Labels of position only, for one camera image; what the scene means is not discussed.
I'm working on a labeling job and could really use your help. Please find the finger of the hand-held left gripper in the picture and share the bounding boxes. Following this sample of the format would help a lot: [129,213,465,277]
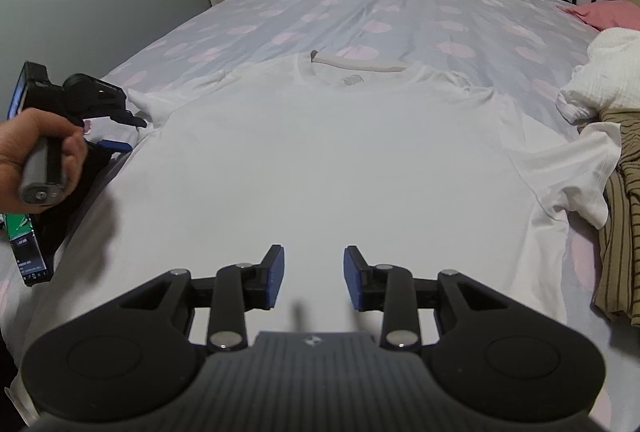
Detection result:
[85,139,134,154]
[97,81,149,129]

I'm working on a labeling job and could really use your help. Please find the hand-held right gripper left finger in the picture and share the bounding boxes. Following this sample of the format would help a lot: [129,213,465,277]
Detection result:
[119,244,286,354]

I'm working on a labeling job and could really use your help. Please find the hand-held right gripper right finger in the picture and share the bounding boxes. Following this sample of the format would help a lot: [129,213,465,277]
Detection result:
[342,245,512,354]

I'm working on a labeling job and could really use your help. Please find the white t-shirt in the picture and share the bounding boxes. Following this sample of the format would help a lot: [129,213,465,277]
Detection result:
[20,49,623,363]

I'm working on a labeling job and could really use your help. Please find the person's left hand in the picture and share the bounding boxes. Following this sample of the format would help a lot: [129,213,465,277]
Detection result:
[0,107,89,216]

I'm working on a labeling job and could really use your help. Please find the green box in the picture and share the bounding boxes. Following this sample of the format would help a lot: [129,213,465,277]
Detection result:
[2,212,37,243]

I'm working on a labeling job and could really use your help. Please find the dark phone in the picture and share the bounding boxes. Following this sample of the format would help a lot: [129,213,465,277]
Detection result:
[10,232,54,286]

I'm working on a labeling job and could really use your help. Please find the bed with pink dotted sheet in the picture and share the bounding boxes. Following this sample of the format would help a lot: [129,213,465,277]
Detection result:
[0,0,640,413]

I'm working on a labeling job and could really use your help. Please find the olive striped garment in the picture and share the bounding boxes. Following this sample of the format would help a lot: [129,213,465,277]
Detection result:
[592,107,640,325]

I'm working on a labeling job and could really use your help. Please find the crumpled white garment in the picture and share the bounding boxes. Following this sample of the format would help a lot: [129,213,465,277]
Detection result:
[557,27,640,125]

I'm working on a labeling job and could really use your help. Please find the pink pillow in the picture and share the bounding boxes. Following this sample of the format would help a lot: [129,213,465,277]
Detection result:
[557,0,640,33]

